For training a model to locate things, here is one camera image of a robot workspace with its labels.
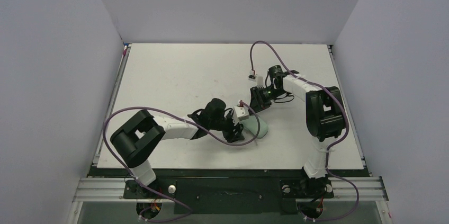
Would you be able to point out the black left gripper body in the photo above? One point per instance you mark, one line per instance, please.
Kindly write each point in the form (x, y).
(231, 128)

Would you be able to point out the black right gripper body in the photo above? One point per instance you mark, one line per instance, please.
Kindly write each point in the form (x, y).
(258, 99)

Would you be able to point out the mint green umbrella case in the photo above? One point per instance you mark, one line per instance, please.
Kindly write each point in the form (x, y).
(255, 126)

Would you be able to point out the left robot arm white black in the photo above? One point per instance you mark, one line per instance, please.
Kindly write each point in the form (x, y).
(137, 138)

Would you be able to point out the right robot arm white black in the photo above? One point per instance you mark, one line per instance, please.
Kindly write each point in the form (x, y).
(323, 106)

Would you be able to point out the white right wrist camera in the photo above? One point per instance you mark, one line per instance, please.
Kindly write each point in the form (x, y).
(253, 76)

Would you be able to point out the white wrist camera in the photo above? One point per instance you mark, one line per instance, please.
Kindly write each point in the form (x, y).
(240, 113)
(253, 76)

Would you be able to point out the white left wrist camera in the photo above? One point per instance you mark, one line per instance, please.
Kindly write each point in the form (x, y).
(240, 113)

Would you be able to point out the aluminium mounting rail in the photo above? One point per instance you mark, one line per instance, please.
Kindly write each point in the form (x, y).
(126, 190)

